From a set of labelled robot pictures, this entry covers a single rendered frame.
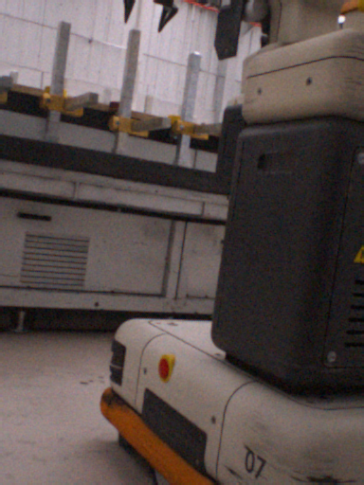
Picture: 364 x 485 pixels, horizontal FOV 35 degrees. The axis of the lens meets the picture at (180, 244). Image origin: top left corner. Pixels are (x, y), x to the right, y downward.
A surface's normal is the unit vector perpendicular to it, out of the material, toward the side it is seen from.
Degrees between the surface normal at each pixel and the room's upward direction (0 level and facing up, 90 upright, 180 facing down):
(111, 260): 90
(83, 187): 90
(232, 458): 90
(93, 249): 90
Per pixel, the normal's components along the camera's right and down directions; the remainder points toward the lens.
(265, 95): -0.87, -0.09
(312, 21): 0.49, -0.03
